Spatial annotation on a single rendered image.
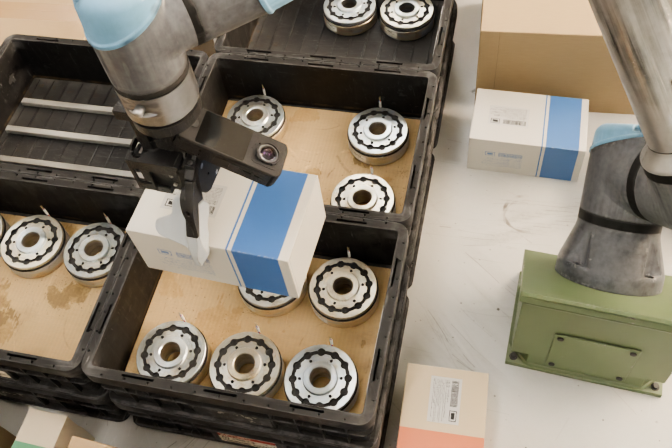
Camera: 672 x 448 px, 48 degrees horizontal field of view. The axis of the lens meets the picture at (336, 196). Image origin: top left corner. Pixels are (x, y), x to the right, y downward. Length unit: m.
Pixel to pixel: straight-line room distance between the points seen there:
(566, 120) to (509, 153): 0.12
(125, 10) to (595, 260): 0.73
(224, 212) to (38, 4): 0.92
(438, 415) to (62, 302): 0.60
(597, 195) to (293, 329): 0.48
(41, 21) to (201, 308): 0.75
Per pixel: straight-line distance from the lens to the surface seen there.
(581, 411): 1.25
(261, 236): 0.86
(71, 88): 1.55
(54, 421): 1.21
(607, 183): 1.11
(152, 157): 0.82
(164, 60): 0.70
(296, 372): 1.08
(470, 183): 1.42
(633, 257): 1.12
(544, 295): 1.04
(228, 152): 0.78
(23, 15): 1.71
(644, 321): 1.07
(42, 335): 1.26
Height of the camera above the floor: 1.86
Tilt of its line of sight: 55 degrees down
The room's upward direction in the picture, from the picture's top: 9 degrees counter-clockwise
